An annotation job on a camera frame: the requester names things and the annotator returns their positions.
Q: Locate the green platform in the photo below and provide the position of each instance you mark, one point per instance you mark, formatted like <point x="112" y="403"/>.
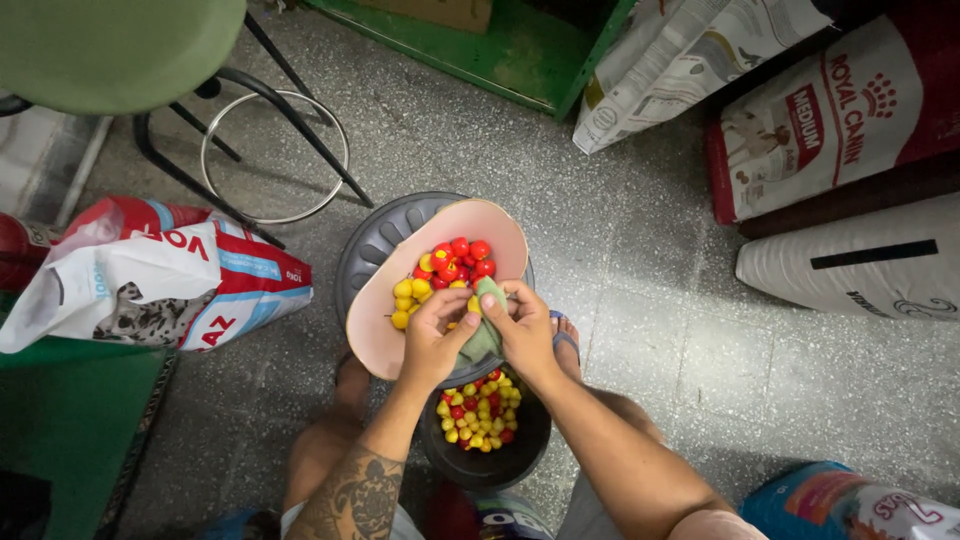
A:
<point x="67" y="435"/>

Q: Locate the dark brown shelf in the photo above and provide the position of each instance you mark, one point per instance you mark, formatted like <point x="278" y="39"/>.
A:
<point x="862" y="199"/>

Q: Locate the heap of red yellow peppers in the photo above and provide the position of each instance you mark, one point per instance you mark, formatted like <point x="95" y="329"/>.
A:
<point x="450" y="266"/>

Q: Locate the white grey feed bag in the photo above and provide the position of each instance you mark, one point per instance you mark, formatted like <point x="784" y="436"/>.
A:
<point x="675" y="60"/>

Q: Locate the person's right hand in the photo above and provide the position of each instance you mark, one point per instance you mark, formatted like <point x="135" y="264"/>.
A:
<point x="532" y="337"/>

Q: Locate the white panel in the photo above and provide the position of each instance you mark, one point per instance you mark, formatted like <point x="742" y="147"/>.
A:
<point x="37" y="161"/>

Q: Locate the red white dog food bag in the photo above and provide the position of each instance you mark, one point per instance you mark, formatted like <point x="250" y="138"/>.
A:
<point x="832" y="120"/>

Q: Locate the person's left hand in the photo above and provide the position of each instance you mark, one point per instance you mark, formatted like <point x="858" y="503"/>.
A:
<point x="424" y="345"/>

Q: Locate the red blue printed bag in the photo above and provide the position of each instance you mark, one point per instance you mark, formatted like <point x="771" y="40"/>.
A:
<point x="510" y="517"/>

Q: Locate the red sack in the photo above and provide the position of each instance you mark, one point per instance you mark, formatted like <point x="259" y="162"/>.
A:
<point x="19" y="251"/>

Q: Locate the pile of small yellow peppers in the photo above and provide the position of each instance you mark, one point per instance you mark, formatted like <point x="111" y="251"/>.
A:
<point x="480" y="416"/>

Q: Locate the black bucket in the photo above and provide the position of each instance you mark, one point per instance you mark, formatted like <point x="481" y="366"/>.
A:
<point x="487" y="469"/>

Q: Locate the person's right leg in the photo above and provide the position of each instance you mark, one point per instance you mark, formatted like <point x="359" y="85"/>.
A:
<point x="626" y="409"/>

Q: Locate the person's leg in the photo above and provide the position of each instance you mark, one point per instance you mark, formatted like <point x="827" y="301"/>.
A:
<point x="626" y="409"/>
<point x="322" y="442"/>

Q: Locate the green stool with black frame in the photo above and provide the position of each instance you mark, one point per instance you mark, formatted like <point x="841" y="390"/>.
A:
<point x="112" y="52"/>

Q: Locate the green cloth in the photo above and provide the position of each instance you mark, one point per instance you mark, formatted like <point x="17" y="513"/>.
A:
<point x="480" y="341"/>

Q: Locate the blue flip-flop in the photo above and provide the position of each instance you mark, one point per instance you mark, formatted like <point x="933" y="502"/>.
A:
<point x="564" y="337"/>

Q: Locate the green metal shelf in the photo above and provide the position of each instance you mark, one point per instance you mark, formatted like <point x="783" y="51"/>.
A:
<point x="517" y="52"/>

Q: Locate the blue colourful feed bag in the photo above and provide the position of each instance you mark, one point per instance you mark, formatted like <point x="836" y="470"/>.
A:
<point x="840" y="506"/>

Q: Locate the person's left leg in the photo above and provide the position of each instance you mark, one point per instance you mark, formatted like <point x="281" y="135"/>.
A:
<point x="322" y="442"/>

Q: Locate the pink bowl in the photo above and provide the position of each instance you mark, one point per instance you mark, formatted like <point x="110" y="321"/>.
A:
<point x="382" y="315"/>

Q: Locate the white sack with black stripe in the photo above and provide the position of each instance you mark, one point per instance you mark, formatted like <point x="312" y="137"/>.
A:
<point x="847" y="262"/>

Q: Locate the white red pet food bag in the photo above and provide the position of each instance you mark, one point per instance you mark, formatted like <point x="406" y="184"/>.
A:
<point x="165" y="285"/>

